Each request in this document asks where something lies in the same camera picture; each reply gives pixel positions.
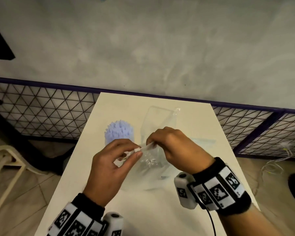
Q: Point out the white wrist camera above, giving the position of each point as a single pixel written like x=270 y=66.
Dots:
x=184 y=191
x=114 y=223

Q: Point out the person's right hand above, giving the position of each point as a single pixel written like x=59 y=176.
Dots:
x=184 y=152

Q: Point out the person's right forearm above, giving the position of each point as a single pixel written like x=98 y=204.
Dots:
x=248 y=223

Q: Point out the pack of clear straws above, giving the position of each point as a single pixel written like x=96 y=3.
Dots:
x=150 y=176

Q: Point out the white plastic chair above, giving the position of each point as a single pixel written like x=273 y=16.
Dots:
x=5 y=154

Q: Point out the person's left hand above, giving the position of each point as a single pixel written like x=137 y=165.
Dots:
x=105 y=174

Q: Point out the black right wristband with markers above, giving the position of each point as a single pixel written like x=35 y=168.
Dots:
x=221 y=189

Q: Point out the small bunch of blue straws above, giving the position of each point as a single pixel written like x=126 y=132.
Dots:
x=119 y=131

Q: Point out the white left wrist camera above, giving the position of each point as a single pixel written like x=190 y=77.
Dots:
x=114 y=223

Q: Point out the long clear straw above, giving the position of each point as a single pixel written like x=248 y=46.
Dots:
x=173 y=115

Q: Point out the clear square plastic box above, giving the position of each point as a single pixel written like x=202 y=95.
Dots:
x=152 y=120

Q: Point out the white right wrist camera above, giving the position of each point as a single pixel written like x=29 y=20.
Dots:
x=184 y=191

